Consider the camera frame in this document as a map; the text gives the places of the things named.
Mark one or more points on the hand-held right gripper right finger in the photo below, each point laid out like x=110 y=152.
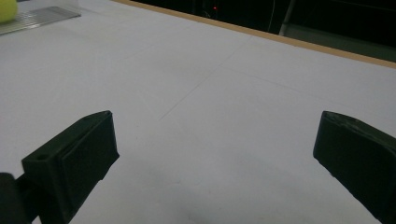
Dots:
x=361 y=161

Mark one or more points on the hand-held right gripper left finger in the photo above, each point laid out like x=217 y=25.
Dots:
x=74 y=161

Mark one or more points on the clear plastic tray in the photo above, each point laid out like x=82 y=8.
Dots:
x=40 y=17

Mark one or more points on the yellow tennis ball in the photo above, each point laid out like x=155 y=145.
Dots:
x=6 y=10

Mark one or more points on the wooden table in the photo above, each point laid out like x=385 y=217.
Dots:
x=311 y=45

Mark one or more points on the black computer tower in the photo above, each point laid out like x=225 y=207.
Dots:
x=214 y=7

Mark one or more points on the white metal stand frame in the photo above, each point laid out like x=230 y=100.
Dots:
x=288 y=15

